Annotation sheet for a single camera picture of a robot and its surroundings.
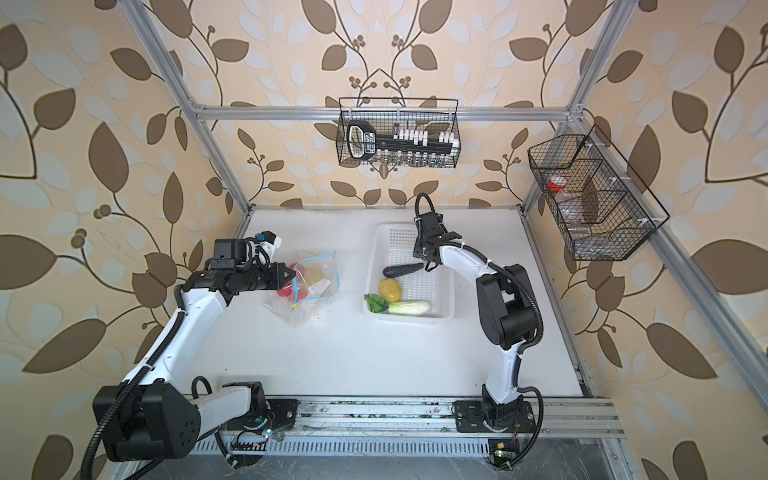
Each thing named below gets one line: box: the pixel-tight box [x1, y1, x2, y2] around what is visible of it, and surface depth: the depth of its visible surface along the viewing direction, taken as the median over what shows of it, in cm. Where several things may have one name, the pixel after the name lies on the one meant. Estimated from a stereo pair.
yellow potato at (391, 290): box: [379, 278, 403, 303], surface depth 95 cm
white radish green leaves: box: [364, 293, 431, 315], surface depth 90 cm
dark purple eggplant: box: [382, 262, 425, 278], surface depth 101 cm
